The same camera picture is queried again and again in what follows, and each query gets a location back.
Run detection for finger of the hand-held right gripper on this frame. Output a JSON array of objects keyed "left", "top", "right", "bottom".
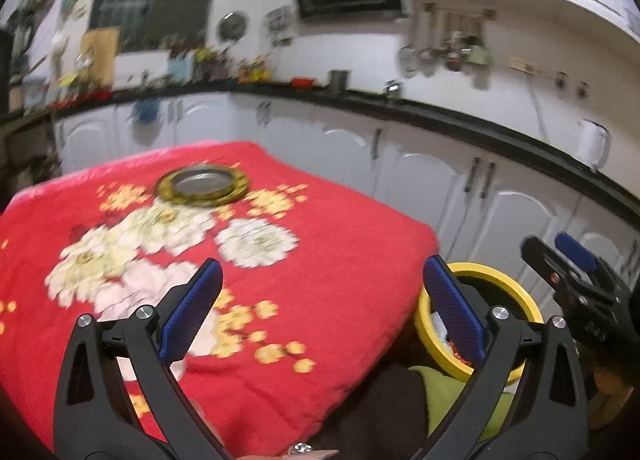
[
  {"left": 520, "top": 236, "right": 626, "bottom": 315},
  {"left": 555, "top": 232, "right": 633, "bottom": 308}
]

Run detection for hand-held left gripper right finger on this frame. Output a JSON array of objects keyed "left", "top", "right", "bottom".
[{"left": 422, "top": 255, "right": 588, "bottom": 460}]

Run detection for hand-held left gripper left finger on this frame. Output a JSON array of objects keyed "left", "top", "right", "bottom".
[{"left": 52, "top": 259, "right": 236, "bottom": 460}]

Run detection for yellow bin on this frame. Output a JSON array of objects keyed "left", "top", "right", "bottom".
[{"left": 414, "top": 262, "right": 545, "bottom": 386}]

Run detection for person's right hand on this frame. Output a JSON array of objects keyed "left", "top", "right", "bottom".
[{"left": 592, "top": 367, "right": 638, "bottom": 421}]

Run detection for person's left hand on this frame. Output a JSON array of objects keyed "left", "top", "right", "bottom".
[{"left": 191, "top": 400, "right": 342, "bottom": 460}]

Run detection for white electric kettle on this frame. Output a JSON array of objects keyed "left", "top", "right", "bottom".
[{"left": 577, "top": 119, "right": 612, "bottom": 171}]

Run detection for gold rimmed round tray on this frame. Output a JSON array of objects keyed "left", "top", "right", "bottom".
[{"left": 156, "top": 165, "right": 249, "bottom": 205}]

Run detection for red floral blanket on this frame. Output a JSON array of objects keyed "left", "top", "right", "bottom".
[{"left": 0, "top": 140, "right": 441, "bottom": 458}]

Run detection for dark trousers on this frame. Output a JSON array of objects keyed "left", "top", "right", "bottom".
[{"left": 310, "top": 367, "right": 431, "bottom": 460}]

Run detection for white base cabinets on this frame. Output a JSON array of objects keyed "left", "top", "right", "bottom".
[{"left": 52, "top": 92, "right": 640, "bottom": 291}]

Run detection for black countertop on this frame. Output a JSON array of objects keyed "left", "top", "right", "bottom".
[{"left": 0, "top": 80, "right": 640, "bottom": 218}]

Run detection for blue hanging cloth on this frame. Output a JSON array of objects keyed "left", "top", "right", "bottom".
[{"left": 134, "top": 98, "right": 158, "bottom": 123}]

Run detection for pale spatula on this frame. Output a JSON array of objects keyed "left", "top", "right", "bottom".
[{"left": 470, "top": 24, "right": 493, "bottom": 66}]

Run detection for dark ladle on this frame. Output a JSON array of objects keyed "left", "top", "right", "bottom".
[{"left": 445, "top": 20, "right": 463, "bottom": 73}]

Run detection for steel ladle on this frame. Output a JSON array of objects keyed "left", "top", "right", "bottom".
[{"left": 420, "top": 14, "right": 440, "bottom": 68}]

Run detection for pile of red chilies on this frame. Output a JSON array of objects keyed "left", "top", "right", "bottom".
[{"left": 52, "top": 90, "right": 113, "bottom": 108}]

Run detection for blue knife block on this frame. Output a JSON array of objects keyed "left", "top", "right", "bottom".
[{"left": 167, "top": 54, "right": 193, "bottom": 83}]

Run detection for cluster of seasoning jars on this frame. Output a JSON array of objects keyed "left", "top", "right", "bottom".
[{"left": 192, "top": 47, "right": 238, "bottom": 83}]

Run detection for metal storage rack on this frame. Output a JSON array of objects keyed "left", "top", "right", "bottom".
[{"left": 0, "top": 112, "right": 61, "bottom": 181}]

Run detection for row of windowsill jars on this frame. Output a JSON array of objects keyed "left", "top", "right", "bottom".
[{"left": 160, "top": 34, "right": 211, "bottom": 53}]

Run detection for wooden cutting board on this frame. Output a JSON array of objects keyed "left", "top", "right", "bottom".
[{"left": 80, "top": 27, "right": 121, "bottom": 88}]

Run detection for pale blue plastic box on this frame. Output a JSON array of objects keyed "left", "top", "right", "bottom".
[{"left": 22, "top": 77, "right": 48, "bottom": 108}]

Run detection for hanging steel pot lid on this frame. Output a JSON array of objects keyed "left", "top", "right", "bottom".
[{"left": 217, "top": 11, "right": 249, "bottom": 40}]

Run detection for white ceramic jar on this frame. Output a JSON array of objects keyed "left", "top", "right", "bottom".
[{"left": 52, "top": 30, "right": 71, "bottom": 75}]

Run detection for black microwave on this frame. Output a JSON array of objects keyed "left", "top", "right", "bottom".
[{"left": 0, "top": 30, "right": 13, "bottom": 110}]

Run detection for black power cable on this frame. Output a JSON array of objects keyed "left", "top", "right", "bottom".
[{"left": 527, "top": 74, "right": 548, "bottom": 141}]

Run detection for wall utensil rail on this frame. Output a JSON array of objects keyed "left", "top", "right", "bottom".
[{"left": 422, "top": 2, "right": 496, "bottom": 20}]

